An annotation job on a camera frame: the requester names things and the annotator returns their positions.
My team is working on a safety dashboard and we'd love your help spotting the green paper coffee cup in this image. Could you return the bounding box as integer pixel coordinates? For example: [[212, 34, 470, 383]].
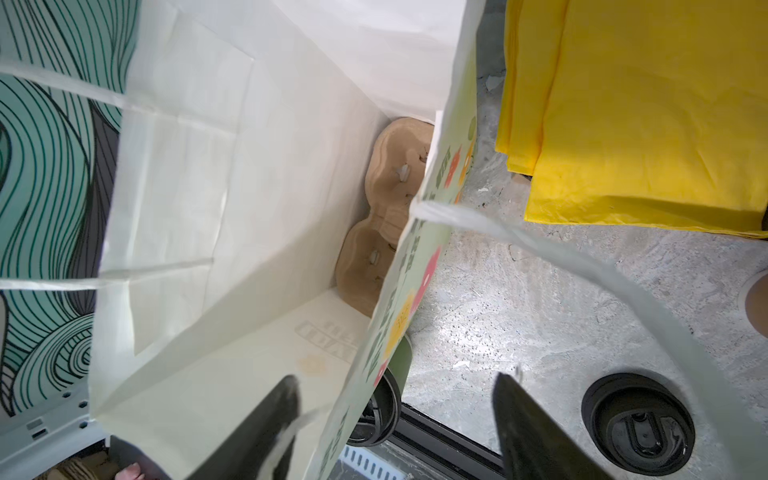
[[388, 335, 413, 393]]

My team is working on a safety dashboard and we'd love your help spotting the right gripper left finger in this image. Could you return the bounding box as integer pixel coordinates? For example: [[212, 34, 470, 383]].
[[189, 375, 300, 479]]

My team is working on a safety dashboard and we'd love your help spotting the yellow napkin stack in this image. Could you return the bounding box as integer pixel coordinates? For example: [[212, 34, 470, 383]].
[[496, 1, 767, 239]]

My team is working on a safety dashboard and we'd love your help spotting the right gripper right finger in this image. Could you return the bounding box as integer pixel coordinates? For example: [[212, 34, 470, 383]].
[[492, 373, 610, 479]]

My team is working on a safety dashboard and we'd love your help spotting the brown paper coffee cup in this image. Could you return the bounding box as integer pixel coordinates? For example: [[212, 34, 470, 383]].
[[738, 270, 768, 338]]

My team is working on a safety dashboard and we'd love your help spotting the single pulp cup carrier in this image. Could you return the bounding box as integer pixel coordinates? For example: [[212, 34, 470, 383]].
[[335, 118, 434, 317]]

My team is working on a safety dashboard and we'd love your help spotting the white slotted cable duct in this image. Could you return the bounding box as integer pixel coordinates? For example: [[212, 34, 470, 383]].
[[338, 446, 409, 480]]

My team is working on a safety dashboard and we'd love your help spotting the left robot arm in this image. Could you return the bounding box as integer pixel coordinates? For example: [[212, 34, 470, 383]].
[[1, 380, 108, 479]]

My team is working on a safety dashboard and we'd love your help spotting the pink oval soap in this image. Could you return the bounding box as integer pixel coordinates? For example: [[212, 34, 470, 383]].
[[114, 463, 145, 480]]

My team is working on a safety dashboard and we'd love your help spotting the white paper takeout bag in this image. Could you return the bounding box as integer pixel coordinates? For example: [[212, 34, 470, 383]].
[[1, 1, 767, 479]]

